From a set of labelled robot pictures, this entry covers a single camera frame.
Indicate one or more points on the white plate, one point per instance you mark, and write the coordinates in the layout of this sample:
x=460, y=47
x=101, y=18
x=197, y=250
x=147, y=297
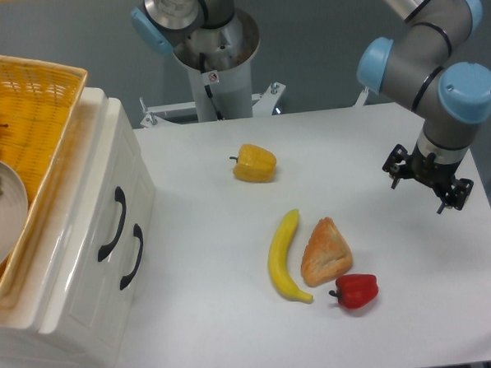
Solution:
x=13, y=209

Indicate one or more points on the white drawer cabinet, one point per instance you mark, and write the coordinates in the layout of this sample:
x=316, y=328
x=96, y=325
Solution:
x=23, y=307

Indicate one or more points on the black top drawer handle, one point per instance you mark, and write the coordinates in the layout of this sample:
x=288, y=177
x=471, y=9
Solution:
x=118, y=217

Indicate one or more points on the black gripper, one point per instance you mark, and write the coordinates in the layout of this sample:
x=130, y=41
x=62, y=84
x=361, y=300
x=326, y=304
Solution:
x=429, y=171

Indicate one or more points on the yellow banana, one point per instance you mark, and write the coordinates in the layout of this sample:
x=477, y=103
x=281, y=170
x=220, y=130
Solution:
x=277, y=263

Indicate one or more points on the white drawer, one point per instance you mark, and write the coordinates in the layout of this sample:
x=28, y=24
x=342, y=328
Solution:
x=87, y=313

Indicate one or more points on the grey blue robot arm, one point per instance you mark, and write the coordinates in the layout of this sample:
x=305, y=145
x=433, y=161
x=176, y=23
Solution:
x=453, y=100

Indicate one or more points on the triangular puff pastry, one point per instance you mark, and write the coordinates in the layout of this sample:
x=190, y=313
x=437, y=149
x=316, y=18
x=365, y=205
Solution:
x=327, y=255

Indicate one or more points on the red bell pepper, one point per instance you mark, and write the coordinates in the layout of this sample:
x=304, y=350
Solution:
x=354, y=291

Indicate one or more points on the yellow bell pepper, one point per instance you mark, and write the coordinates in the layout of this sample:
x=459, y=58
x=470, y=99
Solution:
x=254, y=164

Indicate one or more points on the yellow woven basket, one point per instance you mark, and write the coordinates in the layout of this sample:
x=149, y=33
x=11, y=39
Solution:
x=37, y=102

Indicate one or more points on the black lower drawer handle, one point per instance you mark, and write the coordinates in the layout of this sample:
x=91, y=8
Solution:
x=134, y=261

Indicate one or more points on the black drawer handle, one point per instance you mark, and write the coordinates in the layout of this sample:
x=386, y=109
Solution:
x=134, y=261
x=118, y=217

